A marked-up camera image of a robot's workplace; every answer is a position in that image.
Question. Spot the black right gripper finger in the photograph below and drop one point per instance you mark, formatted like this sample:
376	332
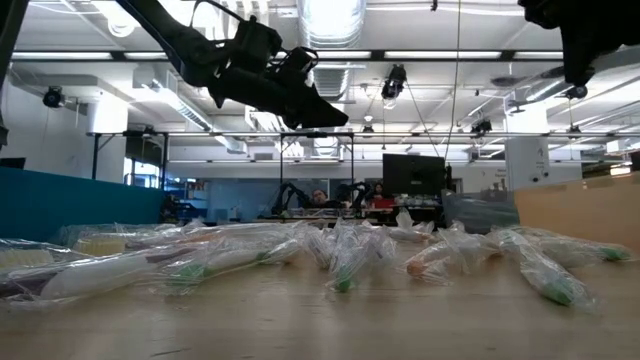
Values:
582	60

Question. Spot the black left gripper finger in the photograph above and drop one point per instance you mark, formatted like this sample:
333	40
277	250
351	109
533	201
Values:
320	115

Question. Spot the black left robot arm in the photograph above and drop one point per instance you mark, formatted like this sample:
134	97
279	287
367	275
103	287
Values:
170	35

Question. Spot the black background robot arm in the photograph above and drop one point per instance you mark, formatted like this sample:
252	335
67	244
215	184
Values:
352	190
287	192

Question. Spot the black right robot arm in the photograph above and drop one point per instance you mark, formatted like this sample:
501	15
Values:
625	25

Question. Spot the red box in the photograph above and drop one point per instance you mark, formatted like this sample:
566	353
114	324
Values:
384	203

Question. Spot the black computer monitor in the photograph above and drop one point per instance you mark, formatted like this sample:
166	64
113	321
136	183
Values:
412	175

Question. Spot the white pillar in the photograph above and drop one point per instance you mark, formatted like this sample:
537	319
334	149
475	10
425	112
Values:
527	160

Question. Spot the cardboard box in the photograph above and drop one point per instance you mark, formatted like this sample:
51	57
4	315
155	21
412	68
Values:
590	215

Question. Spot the green white toothbrush in wrapper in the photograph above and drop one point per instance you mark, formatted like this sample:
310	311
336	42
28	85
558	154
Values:
617	254
342	285
557	294
225	257

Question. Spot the grey plastic bin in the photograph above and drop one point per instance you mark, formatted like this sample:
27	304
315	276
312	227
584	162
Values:
480	210

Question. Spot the blue plastic bin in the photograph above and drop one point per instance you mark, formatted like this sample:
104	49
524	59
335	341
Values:
75	200

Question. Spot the purple white toothbrush in wrapper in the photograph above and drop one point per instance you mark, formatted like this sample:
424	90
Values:
100	275

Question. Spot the small dark monitor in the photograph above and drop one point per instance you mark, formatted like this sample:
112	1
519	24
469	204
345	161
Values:
12	163

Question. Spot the black metal rig frame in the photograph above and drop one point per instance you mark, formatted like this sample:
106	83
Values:
317	135
95	160

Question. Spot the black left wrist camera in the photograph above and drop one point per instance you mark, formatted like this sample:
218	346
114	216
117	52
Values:
257	40

